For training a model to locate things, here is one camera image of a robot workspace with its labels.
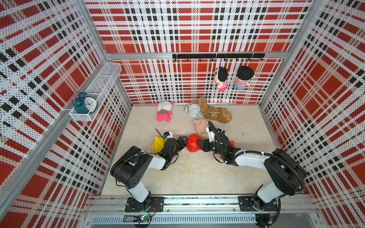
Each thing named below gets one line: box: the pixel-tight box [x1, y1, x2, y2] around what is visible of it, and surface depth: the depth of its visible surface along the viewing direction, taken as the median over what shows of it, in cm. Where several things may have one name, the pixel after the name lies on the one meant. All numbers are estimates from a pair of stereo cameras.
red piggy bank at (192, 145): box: [186, 133, 202, 153], surface depth 88 cm
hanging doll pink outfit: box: [213, 66, 230, 92], surface depth 97 cm
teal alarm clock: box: [72, 91, 98, 114], surface depth 64 cm
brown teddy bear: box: [197, 96, 233, 124], surface depth 106 cm
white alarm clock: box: [183, 102, 202, 119], surface depth 115 cm
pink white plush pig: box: [155, 100, 174, 123], surface depth 113 cm
